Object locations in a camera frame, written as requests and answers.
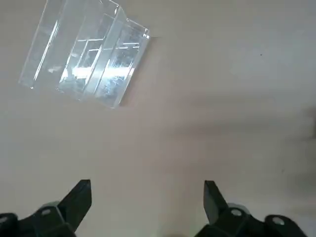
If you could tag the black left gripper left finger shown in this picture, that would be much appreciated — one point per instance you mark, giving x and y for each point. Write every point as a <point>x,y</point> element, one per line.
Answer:
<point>49,222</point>

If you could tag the clear plastic stepped holder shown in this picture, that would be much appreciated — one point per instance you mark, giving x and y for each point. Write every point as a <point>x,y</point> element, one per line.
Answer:
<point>86,56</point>

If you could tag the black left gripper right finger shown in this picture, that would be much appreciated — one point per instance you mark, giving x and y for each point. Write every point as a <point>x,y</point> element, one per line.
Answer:
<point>234,222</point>

